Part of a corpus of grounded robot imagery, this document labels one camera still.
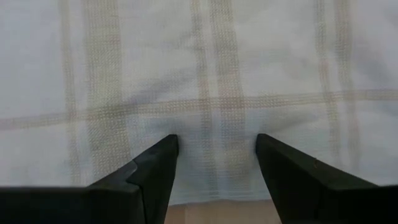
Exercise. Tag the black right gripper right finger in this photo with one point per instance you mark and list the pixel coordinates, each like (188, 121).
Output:
(311, 193)

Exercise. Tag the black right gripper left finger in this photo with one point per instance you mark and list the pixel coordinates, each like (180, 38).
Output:
(124, 199)

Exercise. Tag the white towel beige stripes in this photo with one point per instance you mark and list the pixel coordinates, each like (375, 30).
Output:
(199, 62)

